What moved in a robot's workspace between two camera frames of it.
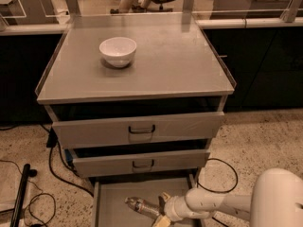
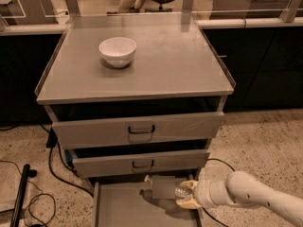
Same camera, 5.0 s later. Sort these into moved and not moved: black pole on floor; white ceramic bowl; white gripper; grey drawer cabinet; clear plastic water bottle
Moved: white gripper; clear plastic water bottle
Not moved: black pole on floor; white ceramic bowl; grey drawer cabinet
